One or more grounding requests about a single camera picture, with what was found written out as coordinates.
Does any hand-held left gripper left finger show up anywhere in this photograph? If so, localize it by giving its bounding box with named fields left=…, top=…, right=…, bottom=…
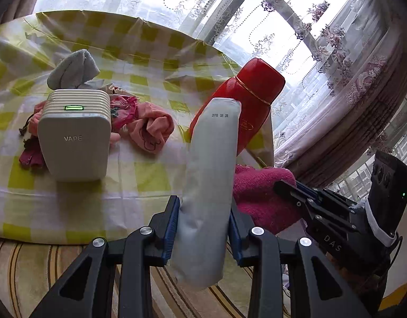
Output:
left=29, top=195, right=181, bottom=318

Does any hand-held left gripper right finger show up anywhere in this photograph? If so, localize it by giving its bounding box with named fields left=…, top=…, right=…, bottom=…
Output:
left=229, top=202, right=373, bottom=318

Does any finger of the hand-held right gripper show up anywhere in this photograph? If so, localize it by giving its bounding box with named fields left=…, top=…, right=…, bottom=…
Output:
left=273, top=179, right=312, bottom=214
left=294, top=182, right=325, bottom=201

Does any white soft packet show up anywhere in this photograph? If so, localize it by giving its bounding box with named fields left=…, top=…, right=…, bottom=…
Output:
left=170, top=98, right=242, bottom=289

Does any yellow checked plastic tablecloth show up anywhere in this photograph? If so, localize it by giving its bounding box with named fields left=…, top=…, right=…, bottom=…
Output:
left=0, top=11, right=276, bottom=243

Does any pink cloth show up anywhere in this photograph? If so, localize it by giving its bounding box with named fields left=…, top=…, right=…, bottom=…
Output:
left=109, top=94, right=175, bottom=154

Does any red thermos bottle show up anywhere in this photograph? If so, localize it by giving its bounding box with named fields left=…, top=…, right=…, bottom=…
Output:
left=189, top=57, right=286, bottom=158

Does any white ribbed electric device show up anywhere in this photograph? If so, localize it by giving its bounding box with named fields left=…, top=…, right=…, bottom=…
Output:
left=37, top=89, right=112, bottom=182

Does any floral lace curtain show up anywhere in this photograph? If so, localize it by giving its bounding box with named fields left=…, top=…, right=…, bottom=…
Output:
left=34, top=0, right=407, bottom=193

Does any striped beige cushion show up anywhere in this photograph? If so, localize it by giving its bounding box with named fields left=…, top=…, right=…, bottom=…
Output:
left=0, top=235, right=292, bottom=318

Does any grey sock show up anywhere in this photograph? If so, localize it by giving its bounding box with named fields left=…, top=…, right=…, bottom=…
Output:
left=47, top=49, right=100, bottom=91

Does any pink drawstring pouch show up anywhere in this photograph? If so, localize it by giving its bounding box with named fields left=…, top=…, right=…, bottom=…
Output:
left=18, top=102, right=45, bottom=140

